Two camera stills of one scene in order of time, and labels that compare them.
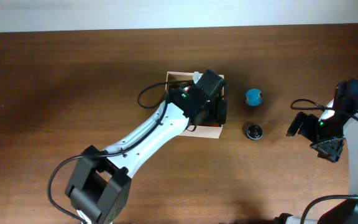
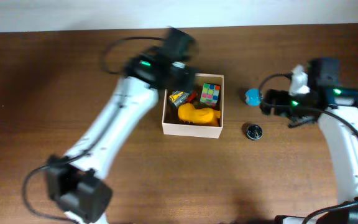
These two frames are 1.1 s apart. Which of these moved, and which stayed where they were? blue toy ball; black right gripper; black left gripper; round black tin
Moved: black left gripper; black right gripper
Stayed: round black tin; blue toy ball
